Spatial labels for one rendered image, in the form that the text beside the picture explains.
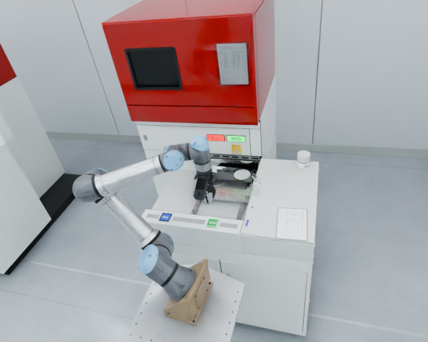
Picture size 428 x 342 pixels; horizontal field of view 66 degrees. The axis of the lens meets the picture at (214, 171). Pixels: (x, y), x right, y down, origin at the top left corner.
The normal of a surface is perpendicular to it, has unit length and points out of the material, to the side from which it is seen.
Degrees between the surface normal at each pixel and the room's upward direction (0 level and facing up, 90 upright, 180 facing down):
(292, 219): 0
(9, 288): 0
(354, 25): 90
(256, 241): 90
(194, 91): 90
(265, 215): 0
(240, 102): 90
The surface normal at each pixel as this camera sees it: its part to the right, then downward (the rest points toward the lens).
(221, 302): -0.12, -0.79
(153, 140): -0.27, 0.62
